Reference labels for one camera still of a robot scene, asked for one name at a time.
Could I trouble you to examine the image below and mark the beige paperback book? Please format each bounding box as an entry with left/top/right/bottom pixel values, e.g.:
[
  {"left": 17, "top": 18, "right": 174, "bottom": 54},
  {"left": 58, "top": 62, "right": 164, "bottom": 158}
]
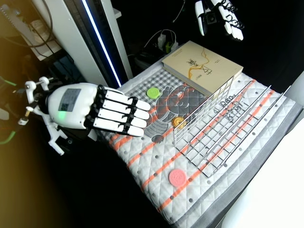
[{"left": 161, "top": 40, "right": 244, "bottom": 102}]

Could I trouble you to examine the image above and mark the grey quilt with bear print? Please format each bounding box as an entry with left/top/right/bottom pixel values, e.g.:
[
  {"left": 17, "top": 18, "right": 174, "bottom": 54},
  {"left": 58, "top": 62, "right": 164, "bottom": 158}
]
[{"left": 96, "top": 63, "right": 298, "bottom": 225}]

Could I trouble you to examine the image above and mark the green toy sandwich cookie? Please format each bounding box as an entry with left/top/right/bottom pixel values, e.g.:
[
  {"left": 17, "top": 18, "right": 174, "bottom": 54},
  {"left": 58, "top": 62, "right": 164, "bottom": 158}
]
[{"left": 146, "top": 87, "right": 160, "bottom": 99}]

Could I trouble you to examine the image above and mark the thin white cable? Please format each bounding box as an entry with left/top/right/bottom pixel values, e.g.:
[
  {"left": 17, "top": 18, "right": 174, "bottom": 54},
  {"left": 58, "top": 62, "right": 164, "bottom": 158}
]
[
  {"left": 143, "top": 28, "right": 178, "bottom": 52},
  {"left": 172, "top": 0, "right": 187, "bottom": 24}
]

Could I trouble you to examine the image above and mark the white column with blue light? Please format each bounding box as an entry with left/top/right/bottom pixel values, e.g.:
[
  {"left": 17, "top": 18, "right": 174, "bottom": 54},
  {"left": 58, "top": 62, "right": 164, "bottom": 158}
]
[{"left": 32, "top": 0, "right": 133, "bottom": 89}]

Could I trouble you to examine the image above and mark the pink toy sandwich cookie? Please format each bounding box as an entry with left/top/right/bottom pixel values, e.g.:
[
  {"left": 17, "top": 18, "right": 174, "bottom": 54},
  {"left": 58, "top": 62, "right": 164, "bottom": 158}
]
[{"left": 168, "top": 169, "right": 187, "bottom": 187}]

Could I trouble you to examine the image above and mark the white wire rack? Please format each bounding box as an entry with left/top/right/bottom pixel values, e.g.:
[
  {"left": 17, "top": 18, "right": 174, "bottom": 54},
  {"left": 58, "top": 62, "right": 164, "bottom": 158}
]
[{"left": 172, "top": 77, "right": 292, "bottom": 178}]

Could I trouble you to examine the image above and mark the white power adapter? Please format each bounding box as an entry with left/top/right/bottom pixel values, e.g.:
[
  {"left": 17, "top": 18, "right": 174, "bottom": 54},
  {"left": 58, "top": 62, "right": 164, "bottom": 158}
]
[{"left": 157, "top": 34, "right": 167, "bottom": 51}]

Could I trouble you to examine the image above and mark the white rounded panel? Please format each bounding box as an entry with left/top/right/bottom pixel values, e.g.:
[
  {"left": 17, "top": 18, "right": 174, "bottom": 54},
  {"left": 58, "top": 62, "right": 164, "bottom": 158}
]
[{"left": 219, "top": 71, "right": 304, "bottom": 228}]

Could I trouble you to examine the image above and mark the black looped cable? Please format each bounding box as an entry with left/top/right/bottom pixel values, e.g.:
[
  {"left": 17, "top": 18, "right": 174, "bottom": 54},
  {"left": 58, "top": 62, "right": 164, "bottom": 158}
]
[{"left": 0, "top": 0, "right": 54, "bottom": 48}]

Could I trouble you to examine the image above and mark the yellow toy flower biscuit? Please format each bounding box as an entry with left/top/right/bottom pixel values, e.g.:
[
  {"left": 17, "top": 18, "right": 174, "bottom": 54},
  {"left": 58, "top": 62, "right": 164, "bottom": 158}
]
[{"left": 172, "top": 116, "right": 187, "bottom": 130}]

